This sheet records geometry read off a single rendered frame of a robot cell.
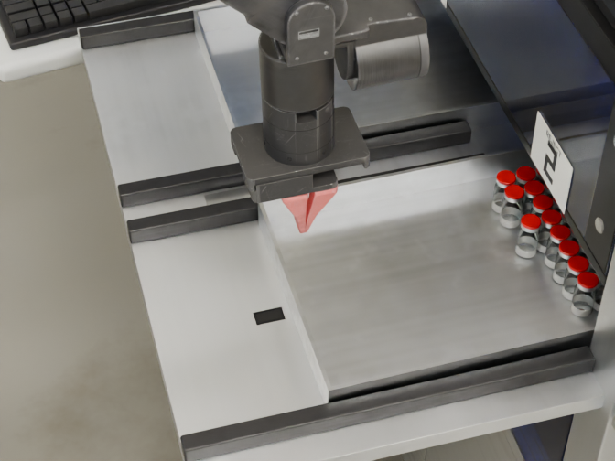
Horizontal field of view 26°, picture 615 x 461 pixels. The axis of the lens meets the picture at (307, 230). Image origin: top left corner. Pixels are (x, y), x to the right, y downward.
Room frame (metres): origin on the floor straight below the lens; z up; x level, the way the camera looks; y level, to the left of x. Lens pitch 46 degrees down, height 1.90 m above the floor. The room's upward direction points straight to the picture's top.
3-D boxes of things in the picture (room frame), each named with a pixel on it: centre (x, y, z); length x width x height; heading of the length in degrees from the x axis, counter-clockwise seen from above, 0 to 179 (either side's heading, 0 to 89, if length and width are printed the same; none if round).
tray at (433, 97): (1.24, -0.06, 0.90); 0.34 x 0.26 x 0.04; 105
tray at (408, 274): (0.92, -0.15, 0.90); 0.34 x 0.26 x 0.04; 106
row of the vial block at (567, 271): (0.95, -0.25, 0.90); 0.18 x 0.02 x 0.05; 16
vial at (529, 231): (0.95, -0.23, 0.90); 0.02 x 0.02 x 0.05
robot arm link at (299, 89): (0.80, 0.00, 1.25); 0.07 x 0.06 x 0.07; 106
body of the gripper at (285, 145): (0.80, 0.01, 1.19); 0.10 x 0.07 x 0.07; 105
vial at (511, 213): (1.00, -0.22, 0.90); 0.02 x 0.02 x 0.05
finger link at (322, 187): (0.80, 0.02, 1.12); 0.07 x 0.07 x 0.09; 15
